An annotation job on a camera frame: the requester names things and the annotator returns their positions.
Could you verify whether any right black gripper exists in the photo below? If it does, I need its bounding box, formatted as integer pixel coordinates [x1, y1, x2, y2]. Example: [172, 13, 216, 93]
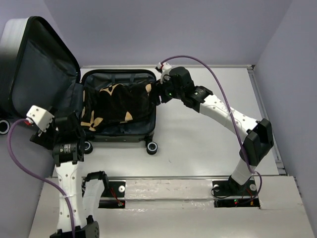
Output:
[148, 74, 184, 106]

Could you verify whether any black towel with tan flowers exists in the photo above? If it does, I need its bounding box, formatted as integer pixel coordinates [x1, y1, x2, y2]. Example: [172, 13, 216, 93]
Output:
[80, 82, 156, 132]

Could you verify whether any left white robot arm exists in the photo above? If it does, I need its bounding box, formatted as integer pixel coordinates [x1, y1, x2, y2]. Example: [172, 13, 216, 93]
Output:
[26, 105, 109, 238]

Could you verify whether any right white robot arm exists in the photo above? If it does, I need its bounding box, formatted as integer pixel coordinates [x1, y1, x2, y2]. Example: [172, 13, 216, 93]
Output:
[156, 62, 274, 194]

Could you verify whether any black open suitcase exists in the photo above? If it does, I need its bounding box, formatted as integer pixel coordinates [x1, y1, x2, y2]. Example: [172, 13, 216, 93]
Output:
[0, 16, 158, 155]

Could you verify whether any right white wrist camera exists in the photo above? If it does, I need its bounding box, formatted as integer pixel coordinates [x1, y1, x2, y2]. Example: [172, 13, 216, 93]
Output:
[156, 62, 172, 84]

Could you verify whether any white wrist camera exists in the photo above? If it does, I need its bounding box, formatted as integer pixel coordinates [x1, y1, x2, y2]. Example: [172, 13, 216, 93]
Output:
[26, 105, 54, 133]
[156, 62, 172, 84]

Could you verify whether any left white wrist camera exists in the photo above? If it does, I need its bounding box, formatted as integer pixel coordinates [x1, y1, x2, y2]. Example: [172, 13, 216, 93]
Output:
[26, 105, 54, 133]

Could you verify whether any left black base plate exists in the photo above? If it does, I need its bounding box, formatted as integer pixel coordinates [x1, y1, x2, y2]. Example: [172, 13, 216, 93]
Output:
[99, 180, 126, 209]

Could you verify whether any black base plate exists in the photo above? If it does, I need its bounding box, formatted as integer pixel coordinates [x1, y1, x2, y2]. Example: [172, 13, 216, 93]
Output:
[211, 180, 260, 208]
[99, 180, 126, 209]

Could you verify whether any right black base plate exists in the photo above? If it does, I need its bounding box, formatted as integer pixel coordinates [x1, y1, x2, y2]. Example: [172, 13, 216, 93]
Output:
[211, 180, 260, 208]

